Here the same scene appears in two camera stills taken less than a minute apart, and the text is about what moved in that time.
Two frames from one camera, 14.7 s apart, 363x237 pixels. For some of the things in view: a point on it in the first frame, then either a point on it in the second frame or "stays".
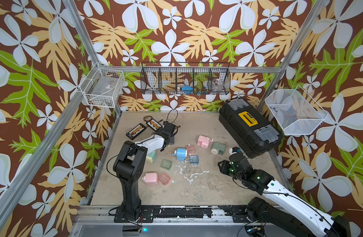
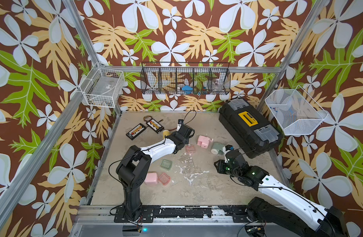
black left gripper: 172,139 -> 186,141
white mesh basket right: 296,112 stays
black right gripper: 223,166 stays
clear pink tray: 191,149 stays
